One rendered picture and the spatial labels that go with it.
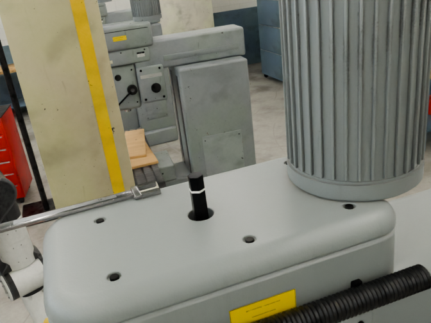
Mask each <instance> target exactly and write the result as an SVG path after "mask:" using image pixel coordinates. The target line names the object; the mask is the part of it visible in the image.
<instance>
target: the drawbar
mask: <svg viewBox="0 0 431 323"><path fill-rule="evenodd" d="M187 177H188V182H189V188H190V190H191V191H192V192H198V191H200V190H202V189H204V188H205V186H204V180H203V175H202V173H200V172H192V173H191V174H189V175H188V176H187ZM190 198H191V202H192V210H193V215H194V221H202V220H207V219H209V217H208V208H207V199H206V194H205V190H204V191H202V192H201V193H200V194H192V193H191V192H190Z"/></svg>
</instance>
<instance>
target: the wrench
mask: <svg viewBox="0 0 431 323"><path fill-rule="evenodd" d="M153 187H156V182H155V181H150V182H147V183H142V184H139V185H137V186H132V187H130V190H127V191H124V192H120V193H117V194H112V195H108V196H105V197H100V198H97V199H93V200H90V201H85V202H82V203H78V204H74V205H70V206H66V207H63V208H59V209H55V210H51V211H47V212H44V213H39V214H36V215H32V216H29V217H24V218H21V219H17V220H12V221H9V222H5V223H2V224H0V233H4V232H7V231H11V230H14V229H19V228H23V227H26V226H30V225H33V224H38V223H40V222H45V221H48V220H52V219H57V218H59V217H64V216H67V215H71V214H74V213H78V212H81V211H86V210H90V209H93V208H97V207H100V206H105V205H107V204H112V203H116V202H119V201H124V200H127V199H131V198H133V197H134V198H135V200H137V199H142V198H143V199H144V198H147V197H151V196H154V195H158V194H161V190H160V188H154V189H151V190H146V189H149V188H153ZM141 190H146V191H143V192H140V191H141Z"/></svg>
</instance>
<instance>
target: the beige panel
mask: <svg viewBox="0 0 431 323"><path fill-rule="evenodd" d="M0 17H1V21H2V23H3V28H4V32H5V34H6V38H7V41H8V45H9V48H10V52H11V55H12V59H13V63H14V65H15V70H16V73H17V76H18V79H19V83H20V86H21V90H22V94H23V97H24V101H25V103H26V107H27V111H28V115H29V117H30V121H31V125H32V128H33V132H34V135H35V139H36V141H37V145H38V149H39V153H40V157H41V159H42V163H43V166H44V170H45V173H46V177H47V181H48V183H49V187H50V191H51V195H52V197H53V201H54V204H55V208H56V209H59V208H63V207H66V206H70V205H74V204H78V203H82V202H85V201H90V200H93V199H97V198H100V197H105V196H108V195H112V194H117V193H120V192H124V191H127V190H130V187H132V186H135V181H134V177H133V172H132V168H131V162H130V156H129V152H128V146H127V143H126V137H125V134H124V128H123V122H122V118H121V113H120V109H119V103H118V99H117V93H116V89H115V84H114V78H113V74H112V68H111V65H110V59H109V55H108V49H107V46H106V40H105V34H104V31H103V25H102V21H101V15H100V11H99V5H98V2H97V0H0Z"/></svg>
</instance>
